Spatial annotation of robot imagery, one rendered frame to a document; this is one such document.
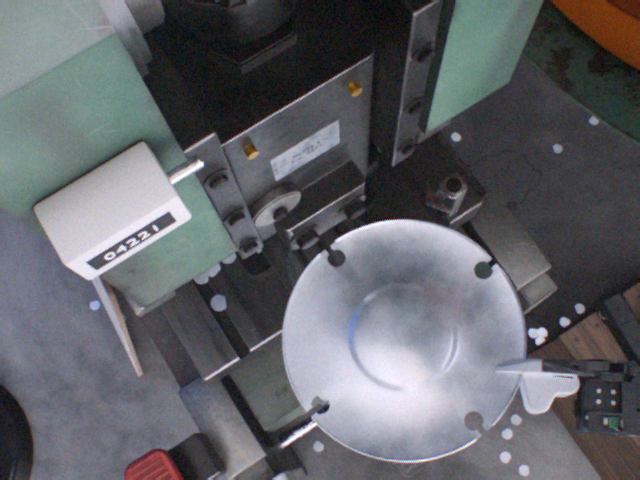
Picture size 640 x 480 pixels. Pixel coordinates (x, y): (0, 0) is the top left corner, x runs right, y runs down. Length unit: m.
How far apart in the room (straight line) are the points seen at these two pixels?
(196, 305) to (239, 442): 0.20
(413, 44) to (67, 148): 0.27
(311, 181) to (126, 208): 0.39
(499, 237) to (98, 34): 0.86
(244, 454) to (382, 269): 0.33
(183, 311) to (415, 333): 0.32
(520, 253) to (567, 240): 0.72
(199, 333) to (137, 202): 0.64
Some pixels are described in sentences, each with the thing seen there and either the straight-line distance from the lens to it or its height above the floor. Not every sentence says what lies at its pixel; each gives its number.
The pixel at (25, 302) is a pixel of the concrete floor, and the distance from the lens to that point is 1.90.
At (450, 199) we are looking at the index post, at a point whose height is 0.79.
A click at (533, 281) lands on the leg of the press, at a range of 1.15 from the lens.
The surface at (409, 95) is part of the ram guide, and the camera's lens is 0.64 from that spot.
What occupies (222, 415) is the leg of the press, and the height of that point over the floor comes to 0.64.
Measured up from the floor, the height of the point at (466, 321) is 0.80.
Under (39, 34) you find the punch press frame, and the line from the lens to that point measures 0.35.
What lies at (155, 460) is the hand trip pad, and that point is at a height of 0.76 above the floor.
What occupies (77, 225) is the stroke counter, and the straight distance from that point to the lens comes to 0.42.
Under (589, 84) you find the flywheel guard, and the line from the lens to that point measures 0.89.
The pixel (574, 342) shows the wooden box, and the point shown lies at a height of 0.35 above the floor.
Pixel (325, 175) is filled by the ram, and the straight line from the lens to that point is 0.79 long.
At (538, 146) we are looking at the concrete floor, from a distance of 1.91.
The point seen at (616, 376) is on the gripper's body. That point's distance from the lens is 0.92.
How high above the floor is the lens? 1.72
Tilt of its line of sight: 75 degrees down
